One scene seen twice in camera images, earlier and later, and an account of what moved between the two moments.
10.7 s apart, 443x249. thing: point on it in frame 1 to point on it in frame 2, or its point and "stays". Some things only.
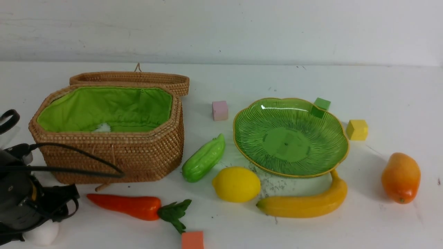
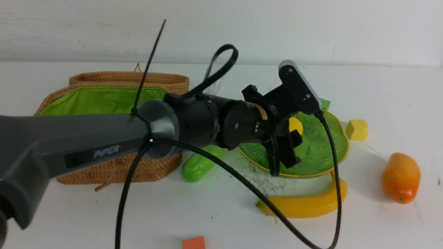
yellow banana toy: [307, 206] stays
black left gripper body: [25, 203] to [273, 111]
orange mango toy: [401, 176] stays
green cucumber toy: [204, 160] stays
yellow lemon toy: [236, 184] to [295, 124]
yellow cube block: [357, 129] stays
